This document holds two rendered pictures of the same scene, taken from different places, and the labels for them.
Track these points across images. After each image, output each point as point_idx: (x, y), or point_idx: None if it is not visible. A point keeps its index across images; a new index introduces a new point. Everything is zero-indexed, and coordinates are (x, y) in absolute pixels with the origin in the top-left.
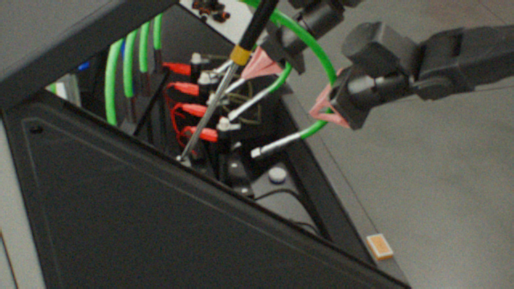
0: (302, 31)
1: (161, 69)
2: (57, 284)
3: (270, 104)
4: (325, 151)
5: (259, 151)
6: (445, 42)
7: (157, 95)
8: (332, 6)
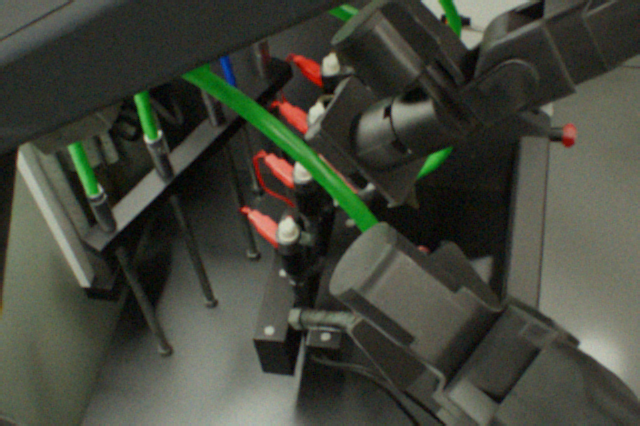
0: (321, 176)
1: (265, 73)
2: None
3: (501, 146)
4: (531, 287)
5: (298, 316)
6: (510, 346)
7: (240, 122)
8: (444, 110)
